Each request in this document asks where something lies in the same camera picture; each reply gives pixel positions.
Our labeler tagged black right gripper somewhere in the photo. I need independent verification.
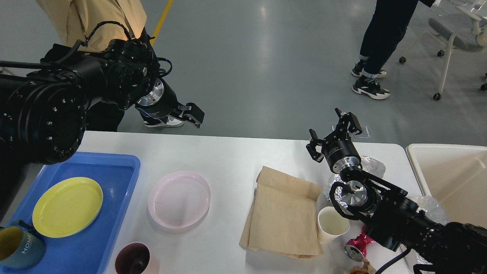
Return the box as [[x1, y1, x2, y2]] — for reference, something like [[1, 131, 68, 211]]
[[307, 108, 363, 174]]

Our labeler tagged teal mug with yellow inside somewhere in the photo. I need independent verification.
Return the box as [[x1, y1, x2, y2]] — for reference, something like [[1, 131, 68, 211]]
[[0, 220, 46, 269]]

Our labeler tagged person in beige jacket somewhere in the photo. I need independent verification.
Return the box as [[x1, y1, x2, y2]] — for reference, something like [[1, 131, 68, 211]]
[[36, 0, 184, 132]]

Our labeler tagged crumpled aluminium foil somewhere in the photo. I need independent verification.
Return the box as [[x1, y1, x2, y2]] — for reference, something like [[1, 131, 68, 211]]
[[322, 156, 386, 205]]

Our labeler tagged pink mug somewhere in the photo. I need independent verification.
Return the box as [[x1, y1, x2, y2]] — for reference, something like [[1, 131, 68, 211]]
[[114, 242, 160, 274]]

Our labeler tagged beige plastic bin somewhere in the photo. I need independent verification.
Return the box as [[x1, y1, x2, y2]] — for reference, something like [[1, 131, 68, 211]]
[[406, 144, 487, 227]]

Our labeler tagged person in dark jeans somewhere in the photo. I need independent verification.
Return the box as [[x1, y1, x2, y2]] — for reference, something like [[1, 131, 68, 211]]
[[351, 0, 419, 100]]

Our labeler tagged yellow plate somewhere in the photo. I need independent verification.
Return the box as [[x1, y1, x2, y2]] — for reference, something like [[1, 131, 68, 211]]
[[32, 177, 104, 238]]

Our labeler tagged white office chair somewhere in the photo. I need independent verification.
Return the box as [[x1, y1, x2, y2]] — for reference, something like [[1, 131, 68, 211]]
[[398, 0, 487, 100]]

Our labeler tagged brown paper scrap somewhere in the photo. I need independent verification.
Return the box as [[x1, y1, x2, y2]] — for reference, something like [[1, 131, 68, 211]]
[[344, 259, 376, 274]]

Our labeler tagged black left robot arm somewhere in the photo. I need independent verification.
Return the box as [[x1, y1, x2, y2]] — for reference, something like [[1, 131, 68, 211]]
[[0, 21, 205, 217]]

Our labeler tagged pink plate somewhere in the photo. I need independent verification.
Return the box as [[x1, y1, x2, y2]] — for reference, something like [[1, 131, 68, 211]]
[[147, 170, 212, 230]]

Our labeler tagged blue plastic tray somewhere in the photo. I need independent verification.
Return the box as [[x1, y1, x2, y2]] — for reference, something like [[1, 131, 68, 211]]
[[0, 151, 140, 274]]

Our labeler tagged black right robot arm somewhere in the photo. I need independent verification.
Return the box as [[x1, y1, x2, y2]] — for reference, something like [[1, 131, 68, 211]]
[[306, 108, 487, 274]]

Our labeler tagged brown paper bag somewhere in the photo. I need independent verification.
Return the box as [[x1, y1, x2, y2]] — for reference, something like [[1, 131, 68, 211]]
[[239, 166, 323, 259]]

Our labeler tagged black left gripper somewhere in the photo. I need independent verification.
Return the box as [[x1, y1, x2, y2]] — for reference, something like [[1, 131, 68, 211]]
[[135, 78, 205, 129]]

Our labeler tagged crushed pink can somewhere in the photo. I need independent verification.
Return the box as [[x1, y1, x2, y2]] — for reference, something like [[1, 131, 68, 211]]
[[344, 225, 375, 262]]

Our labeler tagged white paper cup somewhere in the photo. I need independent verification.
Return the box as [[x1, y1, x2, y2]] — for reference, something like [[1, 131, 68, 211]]
[[317, 207, 350, 244]]

